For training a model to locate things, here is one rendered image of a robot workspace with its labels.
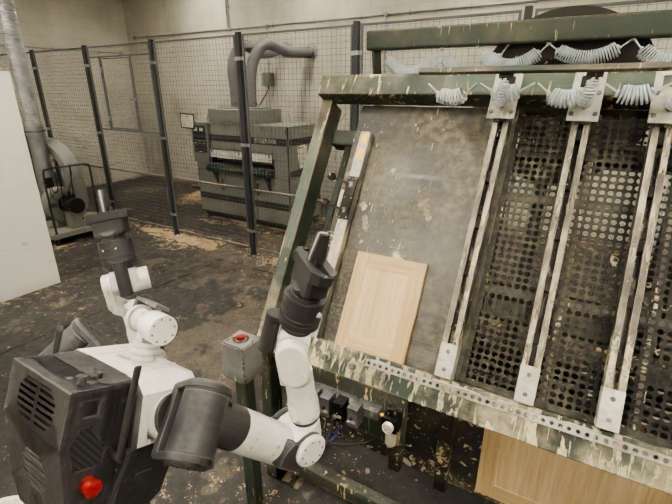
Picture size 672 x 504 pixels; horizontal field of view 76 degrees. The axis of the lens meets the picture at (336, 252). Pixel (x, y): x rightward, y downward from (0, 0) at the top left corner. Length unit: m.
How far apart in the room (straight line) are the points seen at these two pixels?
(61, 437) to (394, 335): 1.23
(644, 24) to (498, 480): 1.99
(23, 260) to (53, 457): 4.32
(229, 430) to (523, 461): 1.41
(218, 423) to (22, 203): 4.38
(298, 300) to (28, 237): 4.46
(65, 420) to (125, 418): 0.09
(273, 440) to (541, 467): 1.31
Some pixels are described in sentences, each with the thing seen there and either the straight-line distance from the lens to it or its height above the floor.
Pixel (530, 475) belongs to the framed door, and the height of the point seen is 0.45.
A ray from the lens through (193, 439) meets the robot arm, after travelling 0.87.
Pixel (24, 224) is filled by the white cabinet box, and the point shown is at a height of 0.68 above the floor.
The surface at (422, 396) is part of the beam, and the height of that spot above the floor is 0.83.
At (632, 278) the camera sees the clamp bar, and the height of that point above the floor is 1.32.
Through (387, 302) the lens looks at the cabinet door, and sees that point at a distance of 1.80.
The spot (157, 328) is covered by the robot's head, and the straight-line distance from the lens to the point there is 1.00.
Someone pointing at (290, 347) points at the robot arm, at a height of 1.42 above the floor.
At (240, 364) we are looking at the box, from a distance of 1.85.
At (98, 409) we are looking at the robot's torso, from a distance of 0.93.
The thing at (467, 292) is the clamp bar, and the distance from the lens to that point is 1.67.
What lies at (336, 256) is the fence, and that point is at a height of 1.21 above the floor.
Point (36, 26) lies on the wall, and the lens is 10.17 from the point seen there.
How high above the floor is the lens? 1.90
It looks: 21 degrees down
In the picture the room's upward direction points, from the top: straight up
